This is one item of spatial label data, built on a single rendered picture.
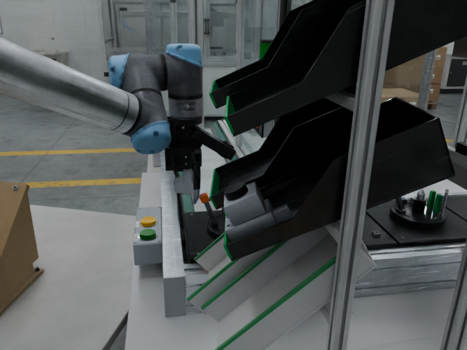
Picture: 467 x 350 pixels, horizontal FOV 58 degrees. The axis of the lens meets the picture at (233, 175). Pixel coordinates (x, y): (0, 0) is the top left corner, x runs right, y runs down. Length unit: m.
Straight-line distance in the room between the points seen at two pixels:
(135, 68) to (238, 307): 0.49
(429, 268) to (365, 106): 0.72
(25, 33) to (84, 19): 1.15
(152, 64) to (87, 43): 8.20
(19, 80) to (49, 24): 8.52
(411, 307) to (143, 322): 0.60
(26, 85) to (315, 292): 0.49
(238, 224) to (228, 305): 0.23
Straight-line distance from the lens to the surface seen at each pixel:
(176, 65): 0.89
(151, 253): 1.05
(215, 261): 0.85
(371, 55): 0.43
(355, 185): 0.46
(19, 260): 1.10
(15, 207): 1.06
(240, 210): 0.52
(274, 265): 0.68
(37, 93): 0.69
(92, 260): 1.20
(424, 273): 1.11
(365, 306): 1.04
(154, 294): 1.04
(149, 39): 1.74
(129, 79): 0.86
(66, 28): 9.12
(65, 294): 1.09
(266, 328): 0.59
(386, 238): 1.09
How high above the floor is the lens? 1.47
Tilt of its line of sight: 21 degrees down
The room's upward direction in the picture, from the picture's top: 1 degrees clockwise
